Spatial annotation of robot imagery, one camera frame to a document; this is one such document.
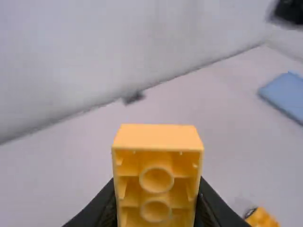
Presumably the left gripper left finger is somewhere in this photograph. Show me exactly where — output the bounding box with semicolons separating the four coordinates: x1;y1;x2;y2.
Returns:
62;177;118;227

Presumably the yellow toy car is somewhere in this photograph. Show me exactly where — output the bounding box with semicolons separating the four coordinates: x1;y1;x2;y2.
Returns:
243;206;282;227

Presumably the yellow toy brick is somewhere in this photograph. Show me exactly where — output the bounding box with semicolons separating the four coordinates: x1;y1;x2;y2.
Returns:
111;123;205;227

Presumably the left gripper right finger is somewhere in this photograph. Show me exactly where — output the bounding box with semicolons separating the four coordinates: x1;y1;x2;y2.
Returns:
194;176;247;227

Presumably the blue mat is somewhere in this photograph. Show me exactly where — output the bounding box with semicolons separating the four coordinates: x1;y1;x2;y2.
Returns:
257;70;303;126

